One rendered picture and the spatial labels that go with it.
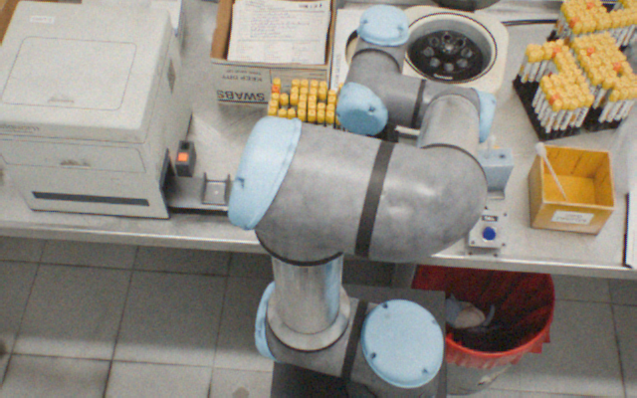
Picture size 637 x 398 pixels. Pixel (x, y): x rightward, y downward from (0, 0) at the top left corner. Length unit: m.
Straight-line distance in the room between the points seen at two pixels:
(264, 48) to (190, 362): 1.04
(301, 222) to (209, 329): 1.66
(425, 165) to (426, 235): 0.06
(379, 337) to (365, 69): 0.38
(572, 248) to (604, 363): 0.95
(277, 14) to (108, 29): 0.46
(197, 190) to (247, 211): 0.78
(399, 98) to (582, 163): 0.59
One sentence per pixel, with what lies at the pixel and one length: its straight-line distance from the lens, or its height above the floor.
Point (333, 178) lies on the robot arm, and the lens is 0.68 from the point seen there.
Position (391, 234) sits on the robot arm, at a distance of 0.68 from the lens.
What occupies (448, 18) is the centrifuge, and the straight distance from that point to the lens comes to 1.68.
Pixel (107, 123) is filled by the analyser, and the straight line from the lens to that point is 1.28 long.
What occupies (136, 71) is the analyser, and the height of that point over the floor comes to 1.17.
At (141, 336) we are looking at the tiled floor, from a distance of 2.37.
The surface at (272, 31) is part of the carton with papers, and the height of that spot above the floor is 0.94.
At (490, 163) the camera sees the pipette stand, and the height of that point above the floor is 0.97.
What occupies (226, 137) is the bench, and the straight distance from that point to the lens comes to 1.60.
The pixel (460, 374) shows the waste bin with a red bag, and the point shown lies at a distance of 2.07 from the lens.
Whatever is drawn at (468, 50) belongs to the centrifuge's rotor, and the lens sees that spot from 1.63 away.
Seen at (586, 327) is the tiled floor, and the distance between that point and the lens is 2.46.
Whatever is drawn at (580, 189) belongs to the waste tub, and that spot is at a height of 0.88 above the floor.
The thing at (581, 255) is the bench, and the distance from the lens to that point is 1.53.
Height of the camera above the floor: 2.15
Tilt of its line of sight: 58 degrees down
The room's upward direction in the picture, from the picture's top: 1 degrees clockwise
